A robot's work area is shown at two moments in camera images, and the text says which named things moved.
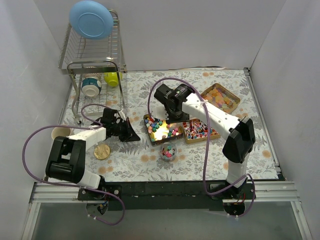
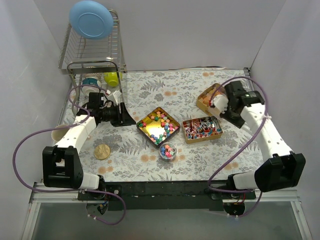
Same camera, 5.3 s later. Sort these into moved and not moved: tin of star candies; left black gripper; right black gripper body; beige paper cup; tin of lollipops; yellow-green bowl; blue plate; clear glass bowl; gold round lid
Moved: right black gripper body; left black gripper; tin of star candies
Not moved: blue plate; beige paper cup; clear glass bowl; gold round lid; tin of lollipops; yellow-green bowl
